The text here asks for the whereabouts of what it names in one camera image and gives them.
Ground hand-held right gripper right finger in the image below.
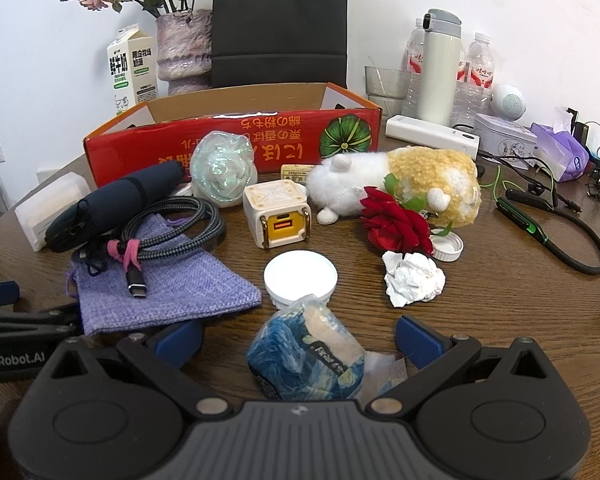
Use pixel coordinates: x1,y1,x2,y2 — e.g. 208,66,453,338
367,315,548,418

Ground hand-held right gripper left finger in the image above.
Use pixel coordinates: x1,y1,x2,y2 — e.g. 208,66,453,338
50,320,228,418

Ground purple burlap pouch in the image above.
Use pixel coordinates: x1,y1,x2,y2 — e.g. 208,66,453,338
67,214,262,336

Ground translucent plastic box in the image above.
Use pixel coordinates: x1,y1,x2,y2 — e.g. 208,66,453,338
14,171,91,252

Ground white bottle cap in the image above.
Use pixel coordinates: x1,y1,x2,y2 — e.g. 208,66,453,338
428,229,465,262

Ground blue patterned packet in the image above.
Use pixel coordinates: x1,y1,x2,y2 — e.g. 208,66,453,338
246,294,368,401

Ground black braided cable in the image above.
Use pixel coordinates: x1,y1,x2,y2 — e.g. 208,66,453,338
71,196,226,301

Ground red artificial rose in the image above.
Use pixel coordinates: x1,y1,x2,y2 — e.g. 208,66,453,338
360,174,453,256

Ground white round jar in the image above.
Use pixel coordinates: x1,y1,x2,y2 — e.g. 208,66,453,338
263,251,339,309

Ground navy fabric pouch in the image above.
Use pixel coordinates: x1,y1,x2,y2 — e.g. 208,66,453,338
45,160,186,253

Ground white cube charger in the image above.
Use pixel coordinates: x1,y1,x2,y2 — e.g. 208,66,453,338
243,178,313,251

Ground iridescent white flower ornament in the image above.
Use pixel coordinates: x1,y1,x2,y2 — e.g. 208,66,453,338
189,131,258,208

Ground red cardboard box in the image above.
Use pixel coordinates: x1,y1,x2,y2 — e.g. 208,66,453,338
82,82,383,188

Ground wooden desktop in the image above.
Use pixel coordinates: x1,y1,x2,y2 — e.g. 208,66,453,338
0,125,600,431

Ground clear plastic wrapper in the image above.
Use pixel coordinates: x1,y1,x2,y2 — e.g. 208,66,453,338
362,352,408,392

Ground crumpled white paper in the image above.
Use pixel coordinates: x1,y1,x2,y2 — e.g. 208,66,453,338
382,251,446,307

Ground black green neckband earphones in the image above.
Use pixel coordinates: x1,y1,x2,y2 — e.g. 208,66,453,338
477,162,600,276

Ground white yellow plush toy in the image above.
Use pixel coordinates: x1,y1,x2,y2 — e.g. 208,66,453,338
305,146,482,226

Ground white power bank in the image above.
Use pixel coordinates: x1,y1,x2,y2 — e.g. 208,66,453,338
385,115,481,160

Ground white printed tin box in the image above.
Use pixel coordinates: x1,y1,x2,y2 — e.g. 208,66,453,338
474,112,538,157

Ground purple tissue pack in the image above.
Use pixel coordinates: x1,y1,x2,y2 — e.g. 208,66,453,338
530,107,592,182

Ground clear glass cup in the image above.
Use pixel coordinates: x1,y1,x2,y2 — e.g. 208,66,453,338
364,66,412,117

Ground white round speaker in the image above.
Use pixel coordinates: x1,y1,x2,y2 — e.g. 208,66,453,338
490,83,528,122

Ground white green milk carton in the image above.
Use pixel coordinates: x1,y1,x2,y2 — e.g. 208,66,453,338
106,25,159,116

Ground white thermos bottle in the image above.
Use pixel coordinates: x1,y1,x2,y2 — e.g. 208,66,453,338
417,8,463,126

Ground clear plastic water bottle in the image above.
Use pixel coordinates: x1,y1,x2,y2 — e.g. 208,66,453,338
402,17,428,116
455,32,496,127

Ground purple ceramic vase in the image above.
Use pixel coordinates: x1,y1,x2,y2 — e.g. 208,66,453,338
156,9,215,97

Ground black paper bag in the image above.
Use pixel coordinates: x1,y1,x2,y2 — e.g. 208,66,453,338
211,0,348,90

